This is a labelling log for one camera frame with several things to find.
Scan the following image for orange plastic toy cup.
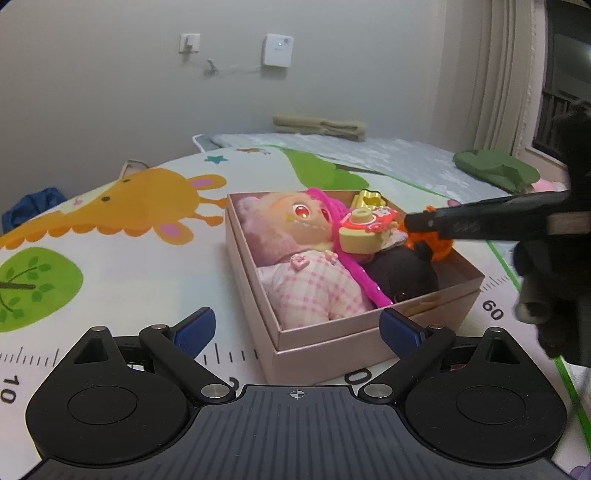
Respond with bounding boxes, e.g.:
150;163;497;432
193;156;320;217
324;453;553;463
398;214;454;263

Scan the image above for yellow toy camera keychain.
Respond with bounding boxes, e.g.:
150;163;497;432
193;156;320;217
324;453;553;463
339;206;398;255

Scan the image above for yellow pudding toy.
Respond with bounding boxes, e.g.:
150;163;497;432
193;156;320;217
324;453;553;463
351;189;388;210

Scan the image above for pink cloth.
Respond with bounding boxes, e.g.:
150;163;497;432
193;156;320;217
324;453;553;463
380;228;408;251

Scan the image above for pink plush toy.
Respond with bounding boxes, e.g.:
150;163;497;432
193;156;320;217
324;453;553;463
532;179;567;193

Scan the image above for green folded cloth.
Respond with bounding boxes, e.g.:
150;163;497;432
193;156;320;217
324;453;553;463
453;150;541;194

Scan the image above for black plush toy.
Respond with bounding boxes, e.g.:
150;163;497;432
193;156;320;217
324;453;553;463
363;241;439;303

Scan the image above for grey quilted mat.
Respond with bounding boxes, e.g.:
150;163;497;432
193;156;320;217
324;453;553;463
191;133;507;203

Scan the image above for pink cardboard box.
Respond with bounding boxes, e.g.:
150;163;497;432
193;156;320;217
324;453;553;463
226;188;484;384

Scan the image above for pink plush doll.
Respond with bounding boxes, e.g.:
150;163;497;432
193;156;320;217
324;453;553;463
235;188;374;330

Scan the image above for dark window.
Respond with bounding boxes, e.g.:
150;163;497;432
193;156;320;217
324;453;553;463
533;1;590;160

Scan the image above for beige curtain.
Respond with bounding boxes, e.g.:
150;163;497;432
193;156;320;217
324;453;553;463
428;1;548;157

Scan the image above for folded tan towel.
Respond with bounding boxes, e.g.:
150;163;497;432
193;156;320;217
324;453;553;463
273;115;367;142

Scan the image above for blue cloth bundle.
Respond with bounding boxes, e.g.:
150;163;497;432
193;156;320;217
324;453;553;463
1;187;66;234

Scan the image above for white cable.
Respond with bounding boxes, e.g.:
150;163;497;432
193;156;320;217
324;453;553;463
188;52;264;77

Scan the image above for white wall device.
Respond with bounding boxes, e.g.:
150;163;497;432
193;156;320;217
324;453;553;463
262;33;294;69

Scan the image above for white wall socket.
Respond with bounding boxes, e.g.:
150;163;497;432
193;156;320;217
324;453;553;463
178;33;200;55

